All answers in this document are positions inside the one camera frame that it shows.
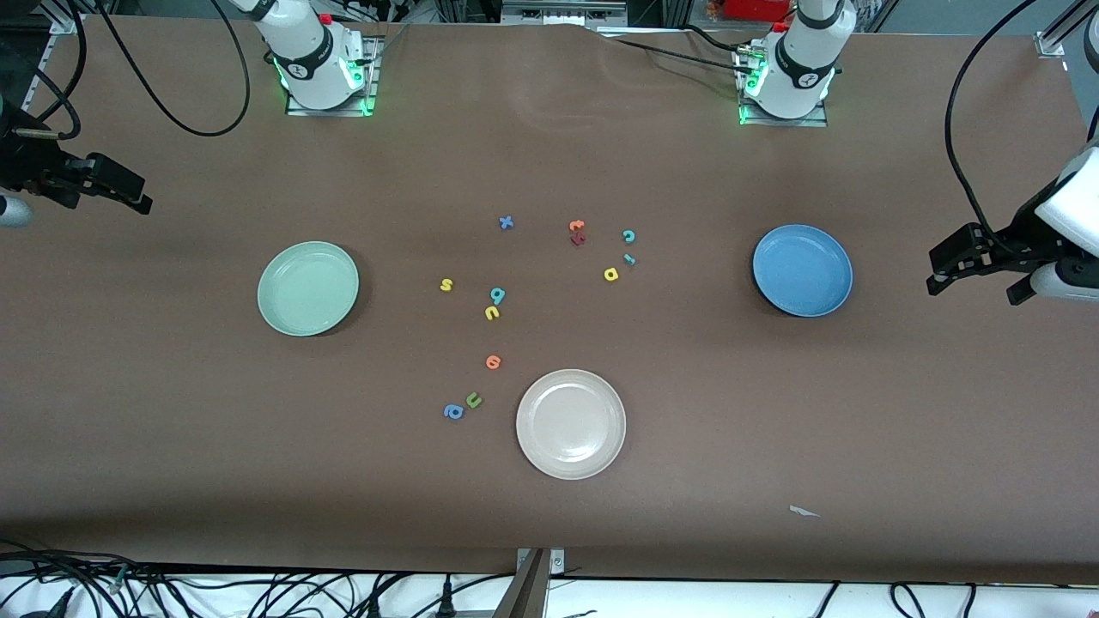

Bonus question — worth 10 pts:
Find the aluminium frame post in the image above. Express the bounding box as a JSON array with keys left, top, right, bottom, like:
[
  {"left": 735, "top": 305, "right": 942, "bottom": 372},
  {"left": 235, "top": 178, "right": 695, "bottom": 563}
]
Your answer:
[{"left": 494, "top": 548, "right": 566, "bottom": 618}]

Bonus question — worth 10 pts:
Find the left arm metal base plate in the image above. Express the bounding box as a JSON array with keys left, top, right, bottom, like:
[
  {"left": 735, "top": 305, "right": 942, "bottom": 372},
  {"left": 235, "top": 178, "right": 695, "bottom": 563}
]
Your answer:
[{"left": 737, "top": 43, "right": 829, "bottom": 128}]

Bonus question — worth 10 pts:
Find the thin black base cable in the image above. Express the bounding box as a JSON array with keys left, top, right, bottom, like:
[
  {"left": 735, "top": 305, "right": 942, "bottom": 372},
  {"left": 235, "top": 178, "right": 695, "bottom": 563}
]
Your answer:
[
  {"left": 683, "top": 24, "right": 756, "bottom": 54},
  {"left": 614, "top": 37, "right": 746, "bottom": 71}
]

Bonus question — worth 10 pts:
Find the green plate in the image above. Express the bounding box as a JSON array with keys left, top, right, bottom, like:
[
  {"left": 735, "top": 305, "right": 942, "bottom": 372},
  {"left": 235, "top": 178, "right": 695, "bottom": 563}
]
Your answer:
[{"left": 257, "top": 240, "right": 361, "bottom": 337}]

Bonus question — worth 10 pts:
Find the blue plate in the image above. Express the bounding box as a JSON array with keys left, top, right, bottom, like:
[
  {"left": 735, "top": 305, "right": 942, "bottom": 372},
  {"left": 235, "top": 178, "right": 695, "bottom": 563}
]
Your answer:
[{"left": 752, "top": 224, "right": 854, "bottom": 318}]

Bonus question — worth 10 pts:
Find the brown table cover sheet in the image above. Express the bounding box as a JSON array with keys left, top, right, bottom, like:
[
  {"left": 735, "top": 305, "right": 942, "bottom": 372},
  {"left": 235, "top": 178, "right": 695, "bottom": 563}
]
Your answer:
[{"left": 0, "top": 13, "right": 1099, "bottom": 585}]

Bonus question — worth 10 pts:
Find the red object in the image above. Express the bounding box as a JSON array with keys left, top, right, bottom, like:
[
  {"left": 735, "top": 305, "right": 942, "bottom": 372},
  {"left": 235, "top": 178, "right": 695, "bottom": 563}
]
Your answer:
[{"left": 721, "top": 0, "right": 791, "bottom": 22}]

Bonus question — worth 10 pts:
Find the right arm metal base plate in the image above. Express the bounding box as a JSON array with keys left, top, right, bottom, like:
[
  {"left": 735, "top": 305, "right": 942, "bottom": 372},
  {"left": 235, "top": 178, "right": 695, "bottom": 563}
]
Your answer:
[{"left": 285, "top": 34, "right": 383, "bottom": 118}]

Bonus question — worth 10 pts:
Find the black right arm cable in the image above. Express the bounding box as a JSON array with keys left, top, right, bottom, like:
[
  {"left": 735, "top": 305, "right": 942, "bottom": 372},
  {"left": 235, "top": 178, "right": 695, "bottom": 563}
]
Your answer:
[{"left": 0, "top": 0, "right": 252, "bottom": 142}]

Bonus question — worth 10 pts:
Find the thick black floor cable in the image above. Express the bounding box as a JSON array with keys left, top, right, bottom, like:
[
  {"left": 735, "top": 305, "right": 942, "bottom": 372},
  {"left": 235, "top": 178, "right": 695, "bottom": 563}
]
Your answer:
[{"left": 0, "top": 549, "right": 130, "bottom": 618}]

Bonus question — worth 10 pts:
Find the beige plate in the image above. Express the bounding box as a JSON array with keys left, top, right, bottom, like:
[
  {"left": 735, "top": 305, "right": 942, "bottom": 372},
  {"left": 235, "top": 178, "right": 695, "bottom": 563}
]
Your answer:
[{"left": 515, "top": 368, "right": 628, "bottom": 481}]

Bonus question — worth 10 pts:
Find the grey metal box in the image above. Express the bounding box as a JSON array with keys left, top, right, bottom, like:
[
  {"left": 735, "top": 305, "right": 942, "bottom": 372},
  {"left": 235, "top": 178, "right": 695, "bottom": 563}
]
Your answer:
[{"left": 501, "top": 0, "right": 628, "bottom": 27}]

